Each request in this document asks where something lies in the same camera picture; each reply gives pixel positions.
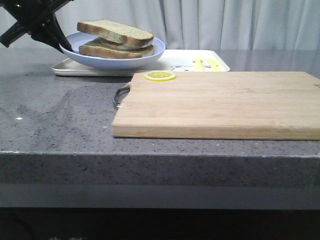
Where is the grey curtain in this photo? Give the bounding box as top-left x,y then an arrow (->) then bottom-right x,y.
56,0 -> 320,50

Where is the sandwich filling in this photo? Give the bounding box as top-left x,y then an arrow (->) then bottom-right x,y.
95,37 -> 153,51

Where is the yellow plastic fork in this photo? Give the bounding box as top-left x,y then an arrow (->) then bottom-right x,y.
193,56 -> 205,72

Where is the bread slice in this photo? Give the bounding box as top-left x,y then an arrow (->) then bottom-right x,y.
77,19 -> 154,47
78,37 -> 154,59

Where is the yellow lemon slice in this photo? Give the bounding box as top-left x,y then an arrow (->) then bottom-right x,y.
144,71 -> 176,82

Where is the white bear tray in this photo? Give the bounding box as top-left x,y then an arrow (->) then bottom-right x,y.
52,49 -> 230,77

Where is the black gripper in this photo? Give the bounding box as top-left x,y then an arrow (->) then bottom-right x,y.
0,0 -> 73,52

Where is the wooden cutting board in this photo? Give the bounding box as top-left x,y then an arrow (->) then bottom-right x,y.
112,71 -> 320,140

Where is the light blue plate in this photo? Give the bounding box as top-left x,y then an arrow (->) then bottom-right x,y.
60,31 -> 166,70

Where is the metal board handle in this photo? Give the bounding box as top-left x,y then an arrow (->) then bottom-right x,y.
113,82 -> 131,109

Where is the yellow plastic knife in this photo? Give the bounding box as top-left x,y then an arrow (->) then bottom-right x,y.
206,58 -> 221,72

